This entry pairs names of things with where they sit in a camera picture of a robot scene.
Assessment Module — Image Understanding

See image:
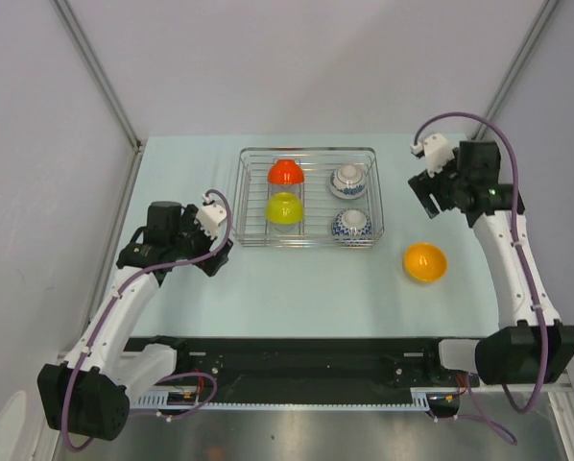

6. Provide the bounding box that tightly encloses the blue white patterned bowl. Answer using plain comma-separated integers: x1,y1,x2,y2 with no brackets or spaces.
328,163,368,200

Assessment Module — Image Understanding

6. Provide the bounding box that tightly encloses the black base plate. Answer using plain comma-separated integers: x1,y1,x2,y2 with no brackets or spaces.
126,336,479,415

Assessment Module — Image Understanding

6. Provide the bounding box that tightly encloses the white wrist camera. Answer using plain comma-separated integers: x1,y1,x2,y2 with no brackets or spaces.
195,194,227,240
410,133,455,178

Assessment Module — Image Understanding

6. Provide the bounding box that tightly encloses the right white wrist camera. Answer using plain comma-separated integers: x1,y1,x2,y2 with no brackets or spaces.
410,133,455,178

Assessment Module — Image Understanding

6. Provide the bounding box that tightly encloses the wire dish rack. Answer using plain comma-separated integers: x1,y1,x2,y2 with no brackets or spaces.
233,147,384,248

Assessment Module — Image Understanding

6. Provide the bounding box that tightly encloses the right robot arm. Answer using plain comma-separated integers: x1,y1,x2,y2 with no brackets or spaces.
408,133,574,385

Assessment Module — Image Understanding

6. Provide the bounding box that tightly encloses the orange-yellow bowl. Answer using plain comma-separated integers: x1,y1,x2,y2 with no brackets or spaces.
403,242,448,283

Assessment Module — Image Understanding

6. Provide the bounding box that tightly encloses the aluminium frame rail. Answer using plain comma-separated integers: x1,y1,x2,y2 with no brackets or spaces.
474,374,573,393

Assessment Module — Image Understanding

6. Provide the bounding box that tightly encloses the yellow-green bowl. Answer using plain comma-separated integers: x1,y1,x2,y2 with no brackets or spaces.
265,192,304,225

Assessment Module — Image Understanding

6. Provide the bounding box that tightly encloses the red-orange bowl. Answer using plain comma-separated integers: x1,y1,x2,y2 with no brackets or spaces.
267,158,304,186

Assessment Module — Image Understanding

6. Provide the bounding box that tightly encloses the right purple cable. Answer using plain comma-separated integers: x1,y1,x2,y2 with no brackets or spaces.
411,112,550,446

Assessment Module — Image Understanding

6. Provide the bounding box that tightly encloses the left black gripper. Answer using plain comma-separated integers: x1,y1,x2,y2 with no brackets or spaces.
169,205,231,276

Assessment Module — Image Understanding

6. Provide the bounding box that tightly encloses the white cable duct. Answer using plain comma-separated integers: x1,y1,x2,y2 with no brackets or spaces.
131,390,430,412

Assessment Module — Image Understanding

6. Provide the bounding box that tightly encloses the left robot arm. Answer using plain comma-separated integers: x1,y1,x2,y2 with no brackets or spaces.
37,189,232,452

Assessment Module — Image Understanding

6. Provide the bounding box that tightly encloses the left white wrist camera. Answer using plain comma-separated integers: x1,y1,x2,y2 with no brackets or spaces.
195,194,227,240

